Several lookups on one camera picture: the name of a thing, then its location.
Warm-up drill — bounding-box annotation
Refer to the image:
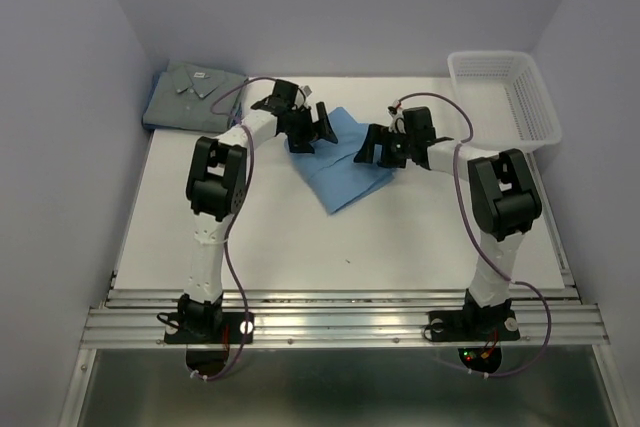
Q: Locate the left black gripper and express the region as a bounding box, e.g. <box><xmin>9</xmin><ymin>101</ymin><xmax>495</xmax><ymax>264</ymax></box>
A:
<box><xmin>283</xmin><ymin>103</ymin><xmax>337</xmax><ymax>155</ymax></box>

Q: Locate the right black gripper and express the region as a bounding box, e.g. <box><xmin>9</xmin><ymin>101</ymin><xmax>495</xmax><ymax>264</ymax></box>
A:
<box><xmin>355</xmin><ymin>124</ymin><xmax>415</xmax><ymax>168</ymax></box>

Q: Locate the light blue long sleeve shirt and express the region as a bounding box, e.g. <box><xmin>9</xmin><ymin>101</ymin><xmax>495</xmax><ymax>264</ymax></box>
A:
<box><xmin>284</xmin><ymin>107</ymin><xmax>394</xmax><ymax>215</ymax></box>

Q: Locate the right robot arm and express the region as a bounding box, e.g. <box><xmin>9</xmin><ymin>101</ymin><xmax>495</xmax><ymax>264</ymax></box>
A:
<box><xmin>354</xmin><ymin>107</ymin><xmax>542</xmax><ymax>343</ymax></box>

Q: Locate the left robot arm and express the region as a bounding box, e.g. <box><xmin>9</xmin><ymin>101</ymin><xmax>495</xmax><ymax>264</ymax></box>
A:
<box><xmin>158</xmin><ymin>79</ymin><xmax>338</xmax><ymax>345</ymax></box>

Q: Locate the folded blue shirt underneath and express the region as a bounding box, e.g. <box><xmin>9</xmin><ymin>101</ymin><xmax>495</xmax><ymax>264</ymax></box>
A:
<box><xmin>144</xmin><ymin>69</ymin><xmax>248</xmax><ymax>130</ymax></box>

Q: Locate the white plastic basket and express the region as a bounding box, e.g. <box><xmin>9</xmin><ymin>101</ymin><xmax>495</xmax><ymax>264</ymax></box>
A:
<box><xmin>447</xmin><ymin>51</ymin><xmax>562</xmax><ymax>152</ymax></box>

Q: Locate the folded grey shirt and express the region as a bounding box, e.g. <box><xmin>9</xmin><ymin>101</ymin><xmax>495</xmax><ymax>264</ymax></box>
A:
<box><xmin>142</xmin><ymin>59</ymin><xmax>250</xmax><ymax>135</ymax></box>

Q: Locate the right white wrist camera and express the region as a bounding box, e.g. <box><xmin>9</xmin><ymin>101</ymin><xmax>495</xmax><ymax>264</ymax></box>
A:
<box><xmin>387</xmin><ymin>101</ymin><xmax>405</xmax><ymax>134</ymax></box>

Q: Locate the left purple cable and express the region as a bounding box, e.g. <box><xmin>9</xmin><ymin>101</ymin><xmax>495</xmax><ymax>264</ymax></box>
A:
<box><xmin>185</xmin><ymin>76</ymin><xmax>281</xmax><ymax>382</ymax></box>

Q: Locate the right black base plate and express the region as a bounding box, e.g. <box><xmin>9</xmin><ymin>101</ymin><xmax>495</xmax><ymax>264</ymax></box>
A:
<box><xmin>422</xmin><ymin>310</ymin><xmax>521</xmax><ymax>344</ymax></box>

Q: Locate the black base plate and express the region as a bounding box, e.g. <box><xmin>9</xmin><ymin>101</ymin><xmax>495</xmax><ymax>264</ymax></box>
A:
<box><xmin>163</xmin><ymin>311</ymin><xmax>254</xmax><ymax>345</ymax></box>
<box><xmin>422</xmin><ymin>310</ymin><xmax>521</xmax><ymax>344</ymax></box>

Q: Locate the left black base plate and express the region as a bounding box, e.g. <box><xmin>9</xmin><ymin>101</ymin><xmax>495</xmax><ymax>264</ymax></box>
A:
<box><xmin>163</xmin><ymin>311</ymin><xmax>254</xmax><ymax>345</ymax></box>

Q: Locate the aluminium rail frame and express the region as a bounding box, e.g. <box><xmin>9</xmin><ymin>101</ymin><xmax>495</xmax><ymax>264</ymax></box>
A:
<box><xmin>61</xmin><ymin>145</ymin><xmax>624</xmax><ymax>426</ymax></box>

